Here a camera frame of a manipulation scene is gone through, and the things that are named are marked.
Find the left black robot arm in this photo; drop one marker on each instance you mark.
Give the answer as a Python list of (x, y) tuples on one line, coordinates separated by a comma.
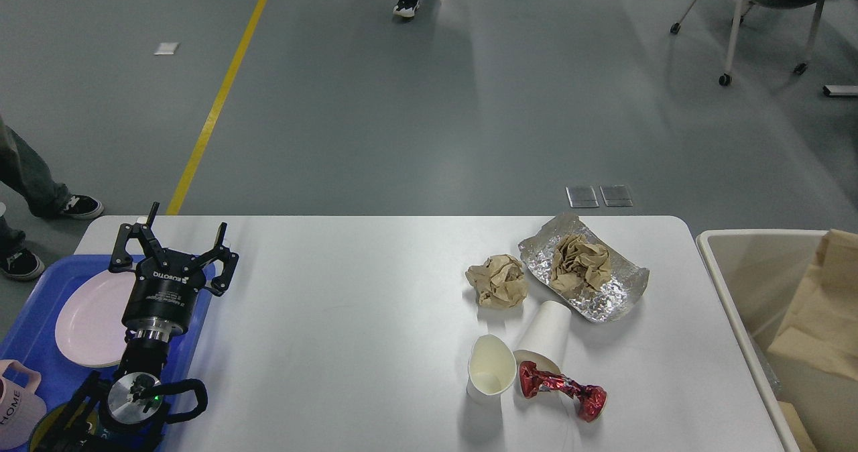
[(129, 411)]

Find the metal floor plate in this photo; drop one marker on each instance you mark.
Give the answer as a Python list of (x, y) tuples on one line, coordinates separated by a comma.
[(616, 195), (582, 197)]

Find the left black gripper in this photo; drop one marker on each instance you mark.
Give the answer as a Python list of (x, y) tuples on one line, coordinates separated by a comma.
[(167, 294)]

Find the right metal floor plate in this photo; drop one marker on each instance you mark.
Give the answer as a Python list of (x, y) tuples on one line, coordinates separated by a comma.
[(616, 195)]

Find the beige plastic bin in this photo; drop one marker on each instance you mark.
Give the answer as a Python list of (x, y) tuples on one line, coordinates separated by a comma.
[(756, 273)]

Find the upright white paper cup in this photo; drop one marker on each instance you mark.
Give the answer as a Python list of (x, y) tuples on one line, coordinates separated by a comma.
[(492, 369)]

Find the lying white paper cup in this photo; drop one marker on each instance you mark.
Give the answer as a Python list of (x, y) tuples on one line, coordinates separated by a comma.
[(541, 350)]

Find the pink plate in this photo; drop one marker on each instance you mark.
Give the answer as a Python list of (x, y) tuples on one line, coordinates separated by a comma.
[(89, 330)]

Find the crumpled brown paper ball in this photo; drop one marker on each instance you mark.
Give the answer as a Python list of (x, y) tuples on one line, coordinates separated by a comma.
[(499, 282)]

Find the brown paper bag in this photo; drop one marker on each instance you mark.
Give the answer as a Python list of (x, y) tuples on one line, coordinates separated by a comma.
[(814, 349)]

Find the shoe at edge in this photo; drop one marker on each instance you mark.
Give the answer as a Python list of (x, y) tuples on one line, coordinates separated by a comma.
[(17, 261), (24, 171)]

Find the blue plastic tray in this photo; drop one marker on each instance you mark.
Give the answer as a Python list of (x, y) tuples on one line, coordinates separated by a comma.
[(31, 338)]

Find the dark teal mug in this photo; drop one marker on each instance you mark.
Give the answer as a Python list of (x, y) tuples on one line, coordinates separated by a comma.
[(68, 427)]

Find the pink mug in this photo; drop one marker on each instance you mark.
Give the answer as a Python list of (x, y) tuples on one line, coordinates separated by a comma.
[(21, 408)]

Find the red foil wrapper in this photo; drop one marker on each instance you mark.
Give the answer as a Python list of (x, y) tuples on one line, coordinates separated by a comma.
[(591, 398)]

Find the white bar on floor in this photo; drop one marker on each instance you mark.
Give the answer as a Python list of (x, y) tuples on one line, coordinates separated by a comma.
[(840, 91)]

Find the brown paper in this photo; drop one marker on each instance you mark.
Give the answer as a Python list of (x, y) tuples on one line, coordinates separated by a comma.
[(579, 265)]

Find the left metal floor plate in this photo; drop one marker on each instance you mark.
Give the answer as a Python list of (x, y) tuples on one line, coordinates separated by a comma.
[(582, 197)]

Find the white paper on floor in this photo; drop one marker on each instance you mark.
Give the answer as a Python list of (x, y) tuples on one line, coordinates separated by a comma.
[(166, 48)]

